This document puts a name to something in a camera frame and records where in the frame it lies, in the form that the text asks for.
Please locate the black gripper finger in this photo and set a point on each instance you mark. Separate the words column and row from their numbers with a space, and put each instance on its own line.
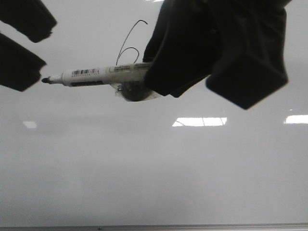
column 251, row 66
column 183, row 48

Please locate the grey aluminium whiteboard frame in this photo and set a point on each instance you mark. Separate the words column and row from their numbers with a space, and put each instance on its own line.
column 207, row 227

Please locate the white glossy whiteboard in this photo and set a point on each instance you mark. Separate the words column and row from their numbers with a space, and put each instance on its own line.
column 84, row 156

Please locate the white dry-erase marker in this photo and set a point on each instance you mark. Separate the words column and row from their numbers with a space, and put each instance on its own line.
column 100, row 76

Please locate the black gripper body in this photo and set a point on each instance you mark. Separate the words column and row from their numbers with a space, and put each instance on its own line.
column 19, row 67

